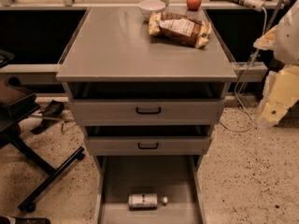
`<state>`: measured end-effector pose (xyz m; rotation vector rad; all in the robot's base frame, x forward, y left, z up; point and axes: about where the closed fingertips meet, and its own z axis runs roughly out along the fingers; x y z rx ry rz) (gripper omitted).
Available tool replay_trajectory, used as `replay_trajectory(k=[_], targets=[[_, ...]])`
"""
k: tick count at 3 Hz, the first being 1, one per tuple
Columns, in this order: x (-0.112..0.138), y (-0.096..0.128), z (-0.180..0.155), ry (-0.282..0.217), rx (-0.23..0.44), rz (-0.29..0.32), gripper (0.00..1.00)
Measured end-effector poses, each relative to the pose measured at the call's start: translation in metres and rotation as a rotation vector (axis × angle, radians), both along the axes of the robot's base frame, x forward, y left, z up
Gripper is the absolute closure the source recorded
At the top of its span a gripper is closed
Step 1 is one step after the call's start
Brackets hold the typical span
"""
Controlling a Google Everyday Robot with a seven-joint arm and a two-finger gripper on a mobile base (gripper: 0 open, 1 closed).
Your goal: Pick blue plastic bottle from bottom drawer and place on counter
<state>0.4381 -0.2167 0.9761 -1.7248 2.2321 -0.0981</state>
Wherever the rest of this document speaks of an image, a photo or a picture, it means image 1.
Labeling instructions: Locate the brown chip bag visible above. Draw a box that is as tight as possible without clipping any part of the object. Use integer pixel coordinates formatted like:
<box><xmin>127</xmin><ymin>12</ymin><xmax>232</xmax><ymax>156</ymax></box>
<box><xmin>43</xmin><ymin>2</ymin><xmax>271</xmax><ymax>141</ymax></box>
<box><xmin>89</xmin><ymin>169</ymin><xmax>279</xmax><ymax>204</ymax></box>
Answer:
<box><xmin>149</xmin><ymin>12</ymin><xmax>212</xmax><ymax>49</ymax></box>

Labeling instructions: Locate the grey drawer cabinet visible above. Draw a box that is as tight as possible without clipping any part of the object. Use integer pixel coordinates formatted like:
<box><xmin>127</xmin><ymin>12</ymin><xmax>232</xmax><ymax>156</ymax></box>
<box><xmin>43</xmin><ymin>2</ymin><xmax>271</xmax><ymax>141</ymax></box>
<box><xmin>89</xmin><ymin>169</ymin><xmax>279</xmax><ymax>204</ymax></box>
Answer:
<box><xmin>55</xmin><ymin>5</ymin><xmax>238</xmax><ymax>224</ymax></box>

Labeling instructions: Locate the black shoe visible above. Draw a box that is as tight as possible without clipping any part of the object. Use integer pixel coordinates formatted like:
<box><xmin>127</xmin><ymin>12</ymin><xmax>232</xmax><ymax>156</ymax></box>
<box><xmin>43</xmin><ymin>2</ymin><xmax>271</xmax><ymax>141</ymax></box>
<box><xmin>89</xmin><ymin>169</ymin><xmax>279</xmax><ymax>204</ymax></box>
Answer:
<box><xmin>31</xmin><ymin>100</ymin><xmax>64</xmax><ymax>134</ymax></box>

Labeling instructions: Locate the white bowl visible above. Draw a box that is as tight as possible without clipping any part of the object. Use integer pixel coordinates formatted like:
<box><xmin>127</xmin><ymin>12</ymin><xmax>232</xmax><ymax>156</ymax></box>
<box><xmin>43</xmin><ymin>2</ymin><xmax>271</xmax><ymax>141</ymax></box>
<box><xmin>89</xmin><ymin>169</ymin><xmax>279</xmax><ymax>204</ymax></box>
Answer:
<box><xmin>138</xmin><ymin>0</ymin><xmax>165</xmax><ymax>20</ymax></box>

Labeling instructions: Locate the middle grey drawer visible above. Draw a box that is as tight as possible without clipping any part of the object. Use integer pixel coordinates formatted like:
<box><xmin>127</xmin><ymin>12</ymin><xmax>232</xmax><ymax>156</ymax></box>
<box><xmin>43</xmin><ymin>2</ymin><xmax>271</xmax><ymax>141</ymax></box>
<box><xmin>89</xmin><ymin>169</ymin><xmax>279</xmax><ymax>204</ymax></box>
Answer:
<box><xmin>84</xmin><ymin>136</ymin><xmax>212</xmax><ymax>156</ymax></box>

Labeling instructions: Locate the bottom open grey drawer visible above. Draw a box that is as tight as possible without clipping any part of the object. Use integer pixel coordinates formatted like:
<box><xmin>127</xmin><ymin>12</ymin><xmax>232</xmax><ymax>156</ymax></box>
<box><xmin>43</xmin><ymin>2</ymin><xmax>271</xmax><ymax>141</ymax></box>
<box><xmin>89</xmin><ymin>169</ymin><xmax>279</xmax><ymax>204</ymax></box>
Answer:
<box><xmin>94</xmin><ymin>156</ymin><xmax>206</xmax><ymax>224</ymax></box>

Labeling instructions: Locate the black middle drawer handle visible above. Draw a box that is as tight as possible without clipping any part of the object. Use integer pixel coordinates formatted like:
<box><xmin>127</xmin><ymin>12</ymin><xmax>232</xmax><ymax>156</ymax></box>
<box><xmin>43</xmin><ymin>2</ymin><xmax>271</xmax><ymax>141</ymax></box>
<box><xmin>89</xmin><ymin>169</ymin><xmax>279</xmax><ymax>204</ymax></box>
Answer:
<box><xmin>137</xmin><ymin>143</ymin><xmax>159</xmax><ymax>150</ymax></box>

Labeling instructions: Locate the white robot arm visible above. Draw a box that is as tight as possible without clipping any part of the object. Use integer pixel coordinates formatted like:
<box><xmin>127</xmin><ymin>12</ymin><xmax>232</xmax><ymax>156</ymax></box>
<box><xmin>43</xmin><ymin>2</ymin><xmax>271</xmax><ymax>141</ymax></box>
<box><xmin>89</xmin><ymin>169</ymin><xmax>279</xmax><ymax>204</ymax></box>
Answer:
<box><xmin>253</xmin><ymin>0</ymin><xmax>299</xmax><ymax>128</ymax></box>

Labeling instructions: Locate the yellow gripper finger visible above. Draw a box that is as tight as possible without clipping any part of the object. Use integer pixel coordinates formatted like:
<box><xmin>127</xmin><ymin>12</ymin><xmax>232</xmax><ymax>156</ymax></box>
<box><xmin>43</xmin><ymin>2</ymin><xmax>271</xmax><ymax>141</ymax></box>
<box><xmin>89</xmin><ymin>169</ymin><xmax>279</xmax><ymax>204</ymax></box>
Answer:
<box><xmin>253</xmin><ymin>25</ymin><xmax>278</xmax><ymax>50</ymax></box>
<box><xmin>257</xmin><ymin>64</ymin><xmax>299</xmax><ymax>128</ymax></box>

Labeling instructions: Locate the red apple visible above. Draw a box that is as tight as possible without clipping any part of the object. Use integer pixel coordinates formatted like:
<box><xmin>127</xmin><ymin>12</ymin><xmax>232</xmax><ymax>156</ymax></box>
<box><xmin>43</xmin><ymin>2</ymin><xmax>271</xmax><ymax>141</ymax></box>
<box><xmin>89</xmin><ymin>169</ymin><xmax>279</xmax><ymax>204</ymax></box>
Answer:
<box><xmin>186</xmin><ymin>0</ymin><xmax>202</xmax><ymax>10</ymax></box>

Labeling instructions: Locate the black chair stand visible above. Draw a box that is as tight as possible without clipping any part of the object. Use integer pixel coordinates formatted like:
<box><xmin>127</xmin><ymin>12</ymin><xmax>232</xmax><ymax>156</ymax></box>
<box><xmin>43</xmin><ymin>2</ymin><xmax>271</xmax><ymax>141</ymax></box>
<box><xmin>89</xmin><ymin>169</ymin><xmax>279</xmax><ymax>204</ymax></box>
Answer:
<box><xmin>0</xmin><ymin>49</ymin><xmax>86</xmax><ymax>213</ymax></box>

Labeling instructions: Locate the top grey drawer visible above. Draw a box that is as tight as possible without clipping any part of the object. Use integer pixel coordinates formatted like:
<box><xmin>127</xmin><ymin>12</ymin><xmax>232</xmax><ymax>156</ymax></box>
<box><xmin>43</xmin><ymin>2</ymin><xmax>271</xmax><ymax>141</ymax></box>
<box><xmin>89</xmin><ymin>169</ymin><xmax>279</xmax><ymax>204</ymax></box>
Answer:
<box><xmin>68</xmin><ymin>99</ymin><xmax>224</xmax><ymax>126</ymax></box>

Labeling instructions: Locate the black top drawer handle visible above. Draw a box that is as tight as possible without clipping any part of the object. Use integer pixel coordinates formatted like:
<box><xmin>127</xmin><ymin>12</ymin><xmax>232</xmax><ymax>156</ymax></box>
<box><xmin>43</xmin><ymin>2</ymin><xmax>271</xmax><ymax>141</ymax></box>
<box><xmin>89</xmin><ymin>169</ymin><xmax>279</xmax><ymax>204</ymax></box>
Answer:
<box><xmin>135</xmin><ymin>107</ymin><xmax>162</xmax><ymax>115</ymax></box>

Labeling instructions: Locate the black drawer handle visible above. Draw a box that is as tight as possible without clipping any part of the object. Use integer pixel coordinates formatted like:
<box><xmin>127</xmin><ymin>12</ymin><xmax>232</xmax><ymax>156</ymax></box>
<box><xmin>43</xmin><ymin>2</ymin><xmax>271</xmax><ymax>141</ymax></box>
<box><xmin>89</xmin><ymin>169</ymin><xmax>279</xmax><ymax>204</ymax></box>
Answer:
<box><xmin>135</xmin><ymin>107</ymin><xmax>162</xmax><ymax>115</ymax></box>
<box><xmin>137</xmin><ymin>143</ymin><xmax>159</xmax><ymax>150</ymax></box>

